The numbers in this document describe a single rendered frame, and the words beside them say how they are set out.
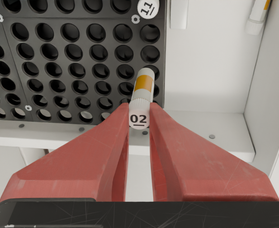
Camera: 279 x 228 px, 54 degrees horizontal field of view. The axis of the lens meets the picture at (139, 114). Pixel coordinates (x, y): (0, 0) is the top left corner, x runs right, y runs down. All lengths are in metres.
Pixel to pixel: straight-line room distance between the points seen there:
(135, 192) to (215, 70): 0.31
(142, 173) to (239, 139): 0.24
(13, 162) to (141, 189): 0.22
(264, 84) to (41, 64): 0.17
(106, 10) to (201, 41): 0.10
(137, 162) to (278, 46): 0.30
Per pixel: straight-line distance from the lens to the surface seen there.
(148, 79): 0.15
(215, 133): 0.27
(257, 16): 0.24
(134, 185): 0.50
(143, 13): 0.17
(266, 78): 0.24
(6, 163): 0.43
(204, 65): 0.27
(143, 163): 0.46
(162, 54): 0.19
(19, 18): 0.21
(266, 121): 0.24
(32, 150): 0.48
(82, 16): 0.19
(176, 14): 0.24
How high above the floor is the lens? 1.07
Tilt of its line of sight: 53 degrees down
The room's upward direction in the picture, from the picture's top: 168 degrees counter-clockwise
